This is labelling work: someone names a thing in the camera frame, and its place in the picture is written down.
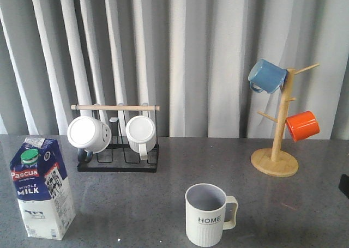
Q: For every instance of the white ribbed mug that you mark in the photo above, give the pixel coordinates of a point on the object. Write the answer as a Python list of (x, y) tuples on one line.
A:
[(141, 135)]

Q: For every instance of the white smiley face mug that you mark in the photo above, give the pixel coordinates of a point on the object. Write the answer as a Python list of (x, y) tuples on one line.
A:
[(89, 135)]

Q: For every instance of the cream HOME mug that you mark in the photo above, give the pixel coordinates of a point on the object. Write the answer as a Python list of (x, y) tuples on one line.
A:
[(208, 212)]

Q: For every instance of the grey pleated curtain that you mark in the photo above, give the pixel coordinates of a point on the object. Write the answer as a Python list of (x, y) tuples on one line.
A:
[(190, 57)]

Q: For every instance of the black object at right edge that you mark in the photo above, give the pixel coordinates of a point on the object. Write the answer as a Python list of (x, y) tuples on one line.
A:
[(344, 185)]

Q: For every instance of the black wire mug rack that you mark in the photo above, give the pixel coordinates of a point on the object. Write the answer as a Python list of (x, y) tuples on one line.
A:
[(118, 156)]

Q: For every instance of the wooden mug tree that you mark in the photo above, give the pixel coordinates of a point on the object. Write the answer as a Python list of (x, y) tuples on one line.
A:
[(273, 161)]

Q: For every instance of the blue white milk carton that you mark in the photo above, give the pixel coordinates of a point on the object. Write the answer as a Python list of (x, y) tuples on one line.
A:
[(42, 187)]

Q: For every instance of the blue enamel mug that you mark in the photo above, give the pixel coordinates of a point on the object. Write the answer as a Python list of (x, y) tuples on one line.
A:
[(265, 76)]

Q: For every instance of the orange enamel mug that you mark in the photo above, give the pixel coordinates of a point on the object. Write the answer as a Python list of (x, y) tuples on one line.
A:
[(302, 125)]

